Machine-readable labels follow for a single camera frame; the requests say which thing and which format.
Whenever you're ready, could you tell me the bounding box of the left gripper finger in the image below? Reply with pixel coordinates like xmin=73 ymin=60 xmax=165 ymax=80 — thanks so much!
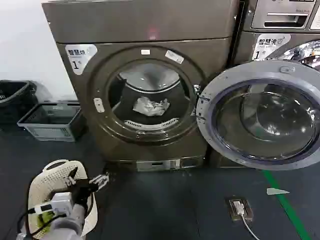
xmin=65 ymin=167 xmax=79 ymax=187
xmin=88 ymin=172 xmax=111 ymax=192

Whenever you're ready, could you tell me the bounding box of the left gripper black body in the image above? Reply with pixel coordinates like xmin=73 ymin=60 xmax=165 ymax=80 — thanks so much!
xmin=70 ymin=178 xmax=99 ymax=209

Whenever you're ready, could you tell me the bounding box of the white perforated laundry basket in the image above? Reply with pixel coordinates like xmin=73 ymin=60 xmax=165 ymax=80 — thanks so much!
xmin=27 ymin=159 xmax=100 ymax=237

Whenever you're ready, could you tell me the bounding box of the grey plastic crate basket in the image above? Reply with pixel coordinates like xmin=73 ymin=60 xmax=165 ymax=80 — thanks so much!
xmin=16 ymin=101 xmax=82 ymax=143

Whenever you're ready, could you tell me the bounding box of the white lint filter grille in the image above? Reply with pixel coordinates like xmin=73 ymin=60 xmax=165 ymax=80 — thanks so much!
xmin=123 ymin=118 xmax=177 ymax=130

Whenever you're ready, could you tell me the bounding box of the white crumpled cloth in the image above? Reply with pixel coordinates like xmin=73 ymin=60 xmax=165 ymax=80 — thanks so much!
xmin=132 ymin=96 xmax=171 ymax=117

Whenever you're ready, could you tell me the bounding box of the black plastic basket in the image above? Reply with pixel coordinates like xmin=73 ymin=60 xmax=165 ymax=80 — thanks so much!
xmin=0 ymin=79 xmax=39 ymax=119

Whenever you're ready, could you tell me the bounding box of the white number label sticker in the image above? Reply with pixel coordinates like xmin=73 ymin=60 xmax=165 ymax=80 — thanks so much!
xmin=252 ymin=33 xmax=292 ymax=62
xmin=65 ymin=44 xmax=98 ymax=76

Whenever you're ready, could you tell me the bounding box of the grey front-load dryer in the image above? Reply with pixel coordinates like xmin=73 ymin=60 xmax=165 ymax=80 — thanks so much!
xmin=41 ymin=0 xmax=237 ymax=173

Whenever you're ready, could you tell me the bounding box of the metal floor socket box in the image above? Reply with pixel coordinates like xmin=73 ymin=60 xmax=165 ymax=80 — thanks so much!
xmin=225 ymin=197 xmax=254 ymax=222

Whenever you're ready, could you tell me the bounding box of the round glass dryer door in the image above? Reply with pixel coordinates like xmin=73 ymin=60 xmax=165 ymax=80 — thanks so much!
xmin=195 ymin=64 xmax=320 ymax=172

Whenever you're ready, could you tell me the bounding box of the white triangular floor sticker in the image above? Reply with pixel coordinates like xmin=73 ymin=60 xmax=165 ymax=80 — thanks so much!
xmin=266 ymin=187 xmax=291 ymax=196

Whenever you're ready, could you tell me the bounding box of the green floor tape line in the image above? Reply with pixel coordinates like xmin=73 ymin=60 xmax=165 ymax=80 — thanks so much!
xmin=260 ymin=170 xmax=312 ymax=240

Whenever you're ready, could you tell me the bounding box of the grey stacked machine with drawer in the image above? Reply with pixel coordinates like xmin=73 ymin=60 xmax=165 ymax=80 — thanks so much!
xmin=239 ymin=0 xmax=320 ymax=33

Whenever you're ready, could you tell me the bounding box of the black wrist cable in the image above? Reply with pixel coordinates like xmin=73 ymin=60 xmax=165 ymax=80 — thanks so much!
xmin=16 ymin=203 xmax=54 ymax=240

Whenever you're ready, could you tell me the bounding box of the white power cable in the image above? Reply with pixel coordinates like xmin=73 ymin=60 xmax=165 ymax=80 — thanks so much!
xmin=233 ymin=199 xmax=266 ymax=240

